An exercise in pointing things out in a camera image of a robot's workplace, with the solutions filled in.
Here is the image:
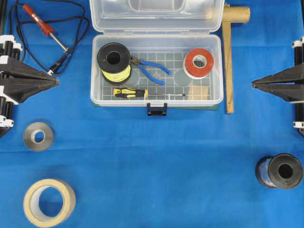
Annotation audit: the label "blue table cloth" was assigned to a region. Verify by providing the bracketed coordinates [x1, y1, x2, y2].
[0, 0, 304, 228]

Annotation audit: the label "grey tape roll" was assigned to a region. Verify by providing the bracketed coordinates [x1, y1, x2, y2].
[23, 122, 54, 152]

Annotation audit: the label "red tape roll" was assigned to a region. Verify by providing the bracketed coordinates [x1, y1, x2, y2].
[183, 48, 214, 80]

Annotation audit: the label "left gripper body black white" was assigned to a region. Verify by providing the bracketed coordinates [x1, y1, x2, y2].
[0, 34, 23, 138]

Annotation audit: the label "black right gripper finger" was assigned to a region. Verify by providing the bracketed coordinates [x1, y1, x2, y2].
[252, 64, 304, 85]
[252, 84, 304, 103]

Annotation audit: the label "blue-handled nipper pliers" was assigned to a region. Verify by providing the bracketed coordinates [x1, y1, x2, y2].
[129, 56, 171, 86]

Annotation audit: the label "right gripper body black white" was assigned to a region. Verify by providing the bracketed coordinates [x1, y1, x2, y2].
[292, 37, 304, 136]

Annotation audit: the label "yellow wire spool black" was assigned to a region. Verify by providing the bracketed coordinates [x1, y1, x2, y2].
[97, 42, 132, 86]

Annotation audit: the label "black power cable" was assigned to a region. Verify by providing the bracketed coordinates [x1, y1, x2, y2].
[9, 0, 90, 76]

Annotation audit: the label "yellow black screwdriver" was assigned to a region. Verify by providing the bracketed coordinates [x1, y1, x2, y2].
[113, 88, 186, 99]

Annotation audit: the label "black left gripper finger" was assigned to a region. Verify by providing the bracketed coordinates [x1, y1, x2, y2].
[0, 78, 59, 104]
[0, 56, 59, 84]

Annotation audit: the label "beige masking tape roll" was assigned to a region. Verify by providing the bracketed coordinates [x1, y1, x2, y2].
[23, 179, 76, 228]

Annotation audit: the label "wooden mallet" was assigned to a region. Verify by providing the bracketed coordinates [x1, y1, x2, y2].
[221, 5, 251, 114]

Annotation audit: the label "red soldering iron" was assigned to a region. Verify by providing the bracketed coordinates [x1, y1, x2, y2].
[22, 4, 68, 52]

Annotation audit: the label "small wooden block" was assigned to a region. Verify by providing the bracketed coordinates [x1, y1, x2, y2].
[187, 86, 210, 100]

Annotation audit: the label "clear plastic toolbox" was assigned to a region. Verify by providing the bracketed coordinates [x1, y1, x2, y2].
[90, 0, 224, 115]

